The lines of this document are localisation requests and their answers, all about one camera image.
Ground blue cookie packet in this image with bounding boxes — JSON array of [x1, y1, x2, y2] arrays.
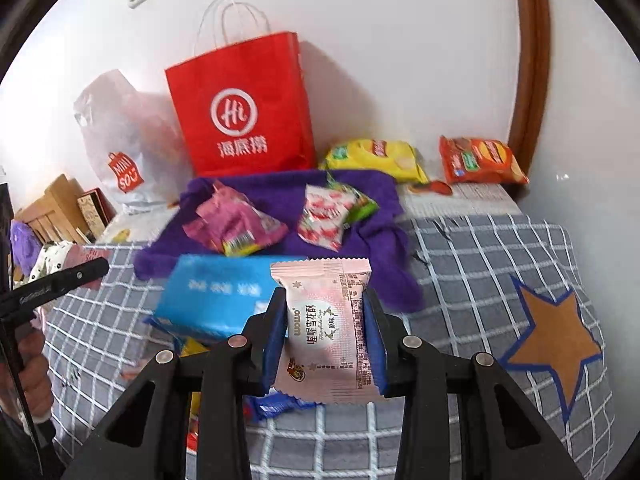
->
[[243, 391, 317, 422]]

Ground red gold candy packet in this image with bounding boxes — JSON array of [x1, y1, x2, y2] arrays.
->
[[186, 422, 198, 453]]

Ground pale pink nougat packet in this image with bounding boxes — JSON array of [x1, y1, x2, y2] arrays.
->
[[270, 258, 381, 404]]

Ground magenta snack packet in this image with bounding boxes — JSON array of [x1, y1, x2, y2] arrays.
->
[[182, 180, 288, 256]]

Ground strawberry lychee jelly packet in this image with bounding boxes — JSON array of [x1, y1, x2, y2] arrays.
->
[[296, 185, 355, 252]]

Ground green triangular snack packet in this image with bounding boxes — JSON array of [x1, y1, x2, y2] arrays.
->
[[326, 172, 380, 226]]

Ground yellow triangular snack packet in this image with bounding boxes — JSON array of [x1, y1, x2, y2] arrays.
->
[[222, 238, 262, 257]]

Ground person's left hand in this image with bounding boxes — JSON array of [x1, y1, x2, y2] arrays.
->
[[1, 330, 53, 422]]

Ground blue tissue pack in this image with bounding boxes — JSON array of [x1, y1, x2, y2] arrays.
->
[[146, 255, 296, 341]]

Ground wooden headboard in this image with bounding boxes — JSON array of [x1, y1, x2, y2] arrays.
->
[[15, 174, 92, 245]]

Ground patterned gift box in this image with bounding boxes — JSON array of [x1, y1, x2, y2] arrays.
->
[[76, 188, 115, 240]]

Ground grey checked bed sheet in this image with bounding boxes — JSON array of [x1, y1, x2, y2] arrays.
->
[[46, 214, 615, 479]]

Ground purple towel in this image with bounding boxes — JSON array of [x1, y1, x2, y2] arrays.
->
[[134, 170, 422, 313]]

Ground white Miniso plastic bag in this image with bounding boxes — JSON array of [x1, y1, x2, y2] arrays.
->
[[74, 70, 193, 209]]

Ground red paper shopping bag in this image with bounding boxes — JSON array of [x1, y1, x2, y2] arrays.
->
[[165, 32, 317, 177]]

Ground orange chips bag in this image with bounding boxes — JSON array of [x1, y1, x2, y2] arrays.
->
[[438, 136, 529, 185]]

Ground yellow chips bag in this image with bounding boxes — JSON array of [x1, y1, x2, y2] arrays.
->
[[319, 139, 428, 184]]

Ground brown wooden door frame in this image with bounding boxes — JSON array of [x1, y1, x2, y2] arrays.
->
[[508, 0, 551, 172]]

